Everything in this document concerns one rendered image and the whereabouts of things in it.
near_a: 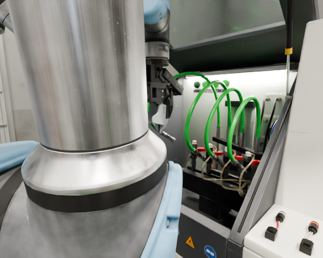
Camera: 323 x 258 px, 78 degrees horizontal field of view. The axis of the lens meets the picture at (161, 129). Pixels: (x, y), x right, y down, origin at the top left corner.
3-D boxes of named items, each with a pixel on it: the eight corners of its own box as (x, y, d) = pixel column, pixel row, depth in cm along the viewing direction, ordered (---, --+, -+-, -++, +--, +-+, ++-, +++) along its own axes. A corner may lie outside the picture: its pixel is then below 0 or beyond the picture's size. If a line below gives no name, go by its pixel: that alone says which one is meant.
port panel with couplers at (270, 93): (255, 152, 94) (261, 85, 89) (258, 150, 96) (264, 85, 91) (286, 158, 85) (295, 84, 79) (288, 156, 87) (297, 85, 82)
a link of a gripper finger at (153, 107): (141, 133, 60) (140, 103, 58) (156, 131, 64) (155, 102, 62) (147, 135, 58) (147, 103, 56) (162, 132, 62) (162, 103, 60)
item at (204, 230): (110, 201, 99) (108, 171, 96) (118, 198, 102) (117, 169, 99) (223, 289, 55) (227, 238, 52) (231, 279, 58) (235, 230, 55)
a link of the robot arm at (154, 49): (157, 48, 61) (176, 44, 55) (157, 64, 62) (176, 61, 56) (137, 44, 56) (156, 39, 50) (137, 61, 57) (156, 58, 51)
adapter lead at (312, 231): (310, 257, 42) (311, 248, 42) (298, 251, 44) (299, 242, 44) (319, 229, 51) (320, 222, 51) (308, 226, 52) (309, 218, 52)
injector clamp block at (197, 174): (177, 199, 94) (178, 169, 91) (190, 192, 101) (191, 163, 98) (249, 236, 70) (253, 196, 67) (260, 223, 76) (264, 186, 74)
